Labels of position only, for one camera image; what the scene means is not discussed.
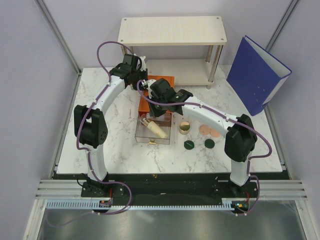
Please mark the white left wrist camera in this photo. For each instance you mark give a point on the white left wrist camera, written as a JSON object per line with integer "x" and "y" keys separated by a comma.
{"x": 141, "y": 63}

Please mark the orange drawer box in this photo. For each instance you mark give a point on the orange drawer box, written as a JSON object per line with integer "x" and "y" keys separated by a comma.
{"x": 143, "y": 107}

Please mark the pink powder puff right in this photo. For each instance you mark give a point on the pink powder puff right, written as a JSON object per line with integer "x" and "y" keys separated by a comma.
{"x": 214, "y": 133}

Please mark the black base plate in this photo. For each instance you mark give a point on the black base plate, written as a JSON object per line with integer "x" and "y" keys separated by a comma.
{"x": 180, "y": 188}

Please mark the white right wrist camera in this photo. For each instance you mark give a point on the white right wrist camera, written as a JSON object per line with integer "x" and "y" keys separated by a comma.
{"x": 146, "y": 87}

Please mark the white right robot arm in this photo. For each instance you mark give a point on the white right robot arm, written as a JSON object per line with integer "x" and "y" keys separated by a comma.
{"x": 240, "y": 140}

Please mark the pink powder puff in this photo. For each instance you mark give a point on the pink powder puff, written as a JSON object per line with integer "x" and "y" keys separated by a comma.
{"x": 214, "y": 133}
{"x": 204, "y": 129}

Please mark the white two-tier shelf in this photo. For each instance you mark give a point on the white two-tier shelf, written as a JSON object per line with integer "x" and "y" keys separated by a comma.
{"x": 181, "y": 31}

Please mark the pink powder puff left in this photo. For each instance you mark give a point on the pink powder puff left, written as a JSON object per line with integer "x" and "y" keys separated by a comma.
{"x": 204, "y": 129}

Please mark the blue ring binder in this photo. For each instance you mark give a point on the blue ring binder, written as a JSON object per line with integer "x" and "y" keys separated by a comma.
{"x": 256, "y": 75}

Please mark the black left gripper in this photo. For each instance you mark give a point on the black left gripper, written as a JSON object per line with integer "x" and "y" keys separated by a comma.
{"x": 143, "y": 73}

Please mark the dark green lid right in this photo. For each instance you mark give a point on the dark green lid right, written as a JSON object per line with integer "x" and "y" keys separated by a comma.
{"x": 209, "y": 143}

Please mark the dark green lid left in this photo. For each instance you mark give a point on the dark green lid left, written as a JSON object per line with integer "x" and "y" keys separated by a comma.
{"x": 188, "y": 145}

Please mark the cream lotion bottle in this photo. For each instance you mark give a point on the cream lotion bottle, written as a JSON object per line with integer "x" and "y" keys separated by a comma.
{"x": 154, "y": 128}

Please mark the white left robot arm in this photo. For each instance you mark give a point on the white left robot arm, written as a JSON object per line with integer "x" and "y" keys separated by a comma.
{"x": 90, "y": 126}

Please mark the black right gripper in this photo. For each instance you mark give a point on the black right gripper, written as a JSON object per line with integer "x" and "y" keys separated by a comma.
{"x": 153, "y": 111}

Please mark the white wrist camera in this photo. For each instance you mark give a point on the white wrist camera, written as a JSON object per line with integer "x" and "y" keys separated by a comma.
{"x": 146, "y": 87}
{"x": 141, "y": 63}

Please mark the gold round jar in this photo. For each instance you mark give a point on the gold round jar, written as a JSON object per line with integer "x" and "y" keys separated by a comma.
{"x": 184, "y": 127}

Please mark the dark green lid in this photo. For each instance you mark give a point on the dark green lid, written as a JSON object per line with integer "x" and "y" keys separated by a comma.
{"x": 209, "y": 143}
{"x": 188, "y": 145}

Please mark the light blue cable duct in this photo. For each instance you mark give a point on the light blue cable duct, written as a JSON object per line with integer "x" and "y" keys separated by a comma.
{"x": 96, "y": 204}

